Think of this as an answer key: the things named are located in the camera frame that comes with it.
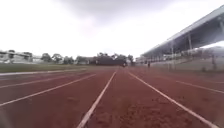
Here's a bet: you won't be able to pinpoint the row of trees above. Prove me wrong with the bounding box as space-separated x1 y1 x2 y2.
40 51 135 66

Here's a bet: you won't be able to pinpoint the red running track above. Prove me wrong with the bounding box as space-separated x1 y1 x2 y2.
0 66 224 128

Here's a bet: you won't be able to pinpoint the pale kerb strip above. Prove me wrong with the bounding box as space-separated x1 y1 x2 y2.
0 68 86 76

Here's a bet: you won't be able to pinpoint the green grass field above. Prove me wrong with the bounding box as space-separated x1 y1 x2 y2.
0 62 98 73

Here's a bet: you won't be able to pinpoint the covered grandstand building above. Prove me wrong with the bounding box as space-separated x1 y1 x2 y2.
135 4 224 72

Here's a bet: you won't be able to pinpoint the pale low buildings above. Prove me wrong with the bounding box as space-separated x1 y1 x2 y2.
0 49 44 64

